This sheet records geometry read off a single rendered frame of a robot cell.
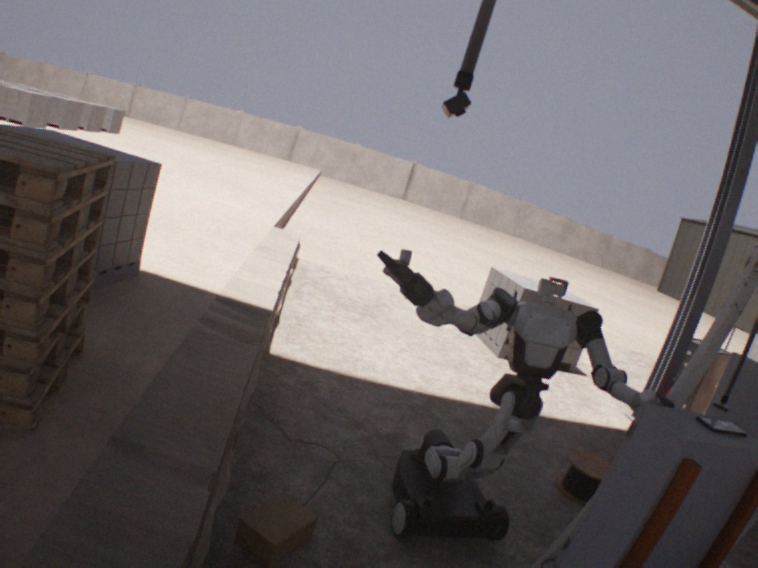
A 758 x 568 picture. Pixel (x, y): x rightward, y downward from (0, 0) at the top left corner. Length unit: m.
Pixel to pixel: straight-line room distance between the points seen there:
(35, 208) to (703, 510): 2.22
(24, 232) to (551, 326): 1.99
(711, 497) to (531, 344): 0.98
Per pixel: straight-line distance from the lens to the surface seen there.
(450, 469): 2.58
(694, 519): 1.57
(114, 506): 1.82
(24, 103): 14.03
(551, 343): 2.08
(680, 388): 2.00
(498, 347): 5.96
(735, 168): 5.69
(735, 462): 1.53
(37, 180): 1.73
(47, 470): 1.94
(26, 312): 1.87
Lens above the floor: 1.61
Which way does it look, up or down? 9 degrees down
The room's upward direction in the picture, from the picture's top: 18 degrees clockwise
